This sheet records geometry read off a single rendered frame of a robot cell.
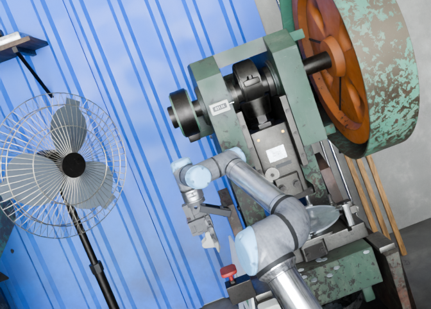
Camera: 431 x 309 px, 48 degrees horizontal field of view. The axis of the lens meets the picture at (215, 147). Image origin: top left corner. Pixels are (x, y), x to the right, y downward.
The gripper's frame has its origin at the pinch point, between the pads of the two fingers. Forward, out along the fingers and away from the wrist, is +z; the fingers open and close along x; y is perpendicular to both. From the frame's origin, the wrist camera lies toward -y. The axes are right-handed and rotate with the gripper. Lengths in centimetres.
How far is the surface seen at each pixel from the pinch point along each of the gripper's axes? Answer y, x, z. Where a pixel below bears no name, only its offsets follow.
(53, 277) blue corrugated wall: 112, -134, 29
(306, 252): -29.7, -4.8, 15.8
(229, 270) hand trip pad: -0.6, 2.7, 8.4
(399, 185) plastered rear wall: -122, -138, 55
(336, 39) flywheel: -69, -17, -55
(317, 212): -40.5, -15.0, 6.3
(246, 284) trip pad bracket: -4.5, 3.3, 15.2
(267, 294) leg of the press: -10.1, 4.3, 21.2
